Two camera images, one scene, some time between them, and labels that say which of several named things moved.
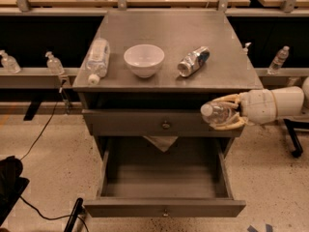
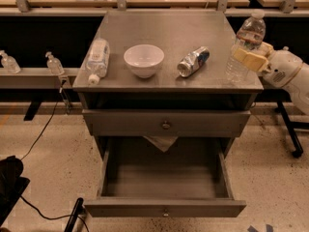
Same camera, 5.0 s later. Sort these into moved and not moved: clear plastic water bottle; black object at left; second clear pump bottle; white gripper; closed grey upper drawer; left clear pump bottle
Moved: clear plastic water bottle; white gripper
Not moved: black object at left; closed grey upper drawer; second clear pump bottle; left clear pump bottle
